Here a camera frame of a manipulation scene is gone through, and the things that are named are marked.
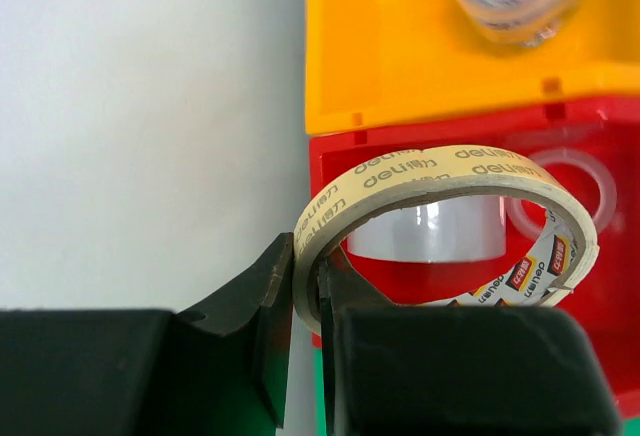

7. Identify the green plastic bin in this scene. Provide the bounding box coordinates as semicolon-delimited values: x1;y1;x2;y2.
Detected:
275;338;327;436

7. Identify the wide white tape roll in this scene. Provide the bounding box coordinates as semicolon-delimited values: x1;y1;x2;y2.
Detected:
347;196;506;263

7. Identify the small clear tape roll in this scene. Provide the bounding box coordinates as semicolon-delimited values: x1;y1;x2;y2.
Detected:
505;148;617;240

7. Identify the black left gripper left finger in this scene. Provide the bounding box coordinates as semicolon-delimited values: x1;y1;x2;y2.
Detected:
1;233;294;435

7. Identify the beige masking tape roll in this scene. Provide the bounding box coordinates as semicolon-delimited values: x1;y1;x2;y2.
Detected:
292;145;599;334

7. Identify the red plastic bin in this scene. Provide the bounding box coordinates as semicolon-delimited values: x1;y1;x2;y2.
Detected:
309;97;639;419

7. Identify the yellow plastic bin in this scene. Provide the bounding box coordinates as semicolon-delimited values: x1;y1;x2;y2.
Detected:
305;0;639;135

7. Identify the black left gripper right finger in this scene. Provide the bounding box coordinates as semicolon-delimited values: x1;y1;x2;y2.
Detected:
317;250;623;435

